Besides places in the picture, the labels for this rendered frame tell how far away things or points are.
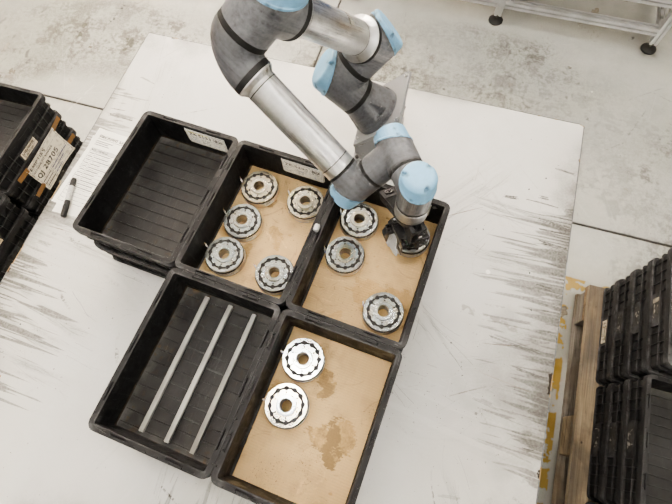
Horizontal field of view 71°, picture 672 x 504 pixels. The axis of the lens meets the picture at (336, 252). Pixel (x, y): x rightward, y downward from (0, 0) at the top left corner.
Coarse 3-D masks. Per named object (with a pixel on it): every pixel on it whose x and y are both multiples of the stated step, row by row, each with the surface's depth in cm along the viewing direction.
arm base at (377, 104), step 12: (372, 84) 133; (372, 96) 132; (384, 96) 133; (360, 108) 133; (372, 108) 134; (384, 108) 134; (360, 120) 136; (372, 120) 135; (384, 120) 135; (372, 132) 138
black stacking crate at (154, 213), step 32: (160, 128) 138; (128, 160) 132; (160, 160) 139; (192, 160) 139; (128, 192) 135; (160, 192) 135; (192, 192) 135; (96, 224) 127; (128, 224) 131; (160, 224) 131; (128, 256) 128
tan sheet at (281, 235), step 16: (240, 192) 134; (256, 208) 132; (272, 208) 132; (272, 224) 130; (288, 224) 130; (304, 224) 130; (256, 240) 128; (272, 240) 128; (288, 240) 128; (304, 240) 128; (224, 256) 127; (256, 256) 126; (288, 256) 126; (208, 272) 125; (240, 272) 125; (256, 288) 123
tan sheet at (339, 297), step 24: (384, 216) 130; (384, 240) 127; (384, 264) 124; (408, 264) 124; (312, 288) 123; (336, 288) 122; (360, 288) 122; (384, 288) 122; (408, 288) 122; (336, 312) 120; (360, 312) 120; (384, 312) 120; (384, 336) 117
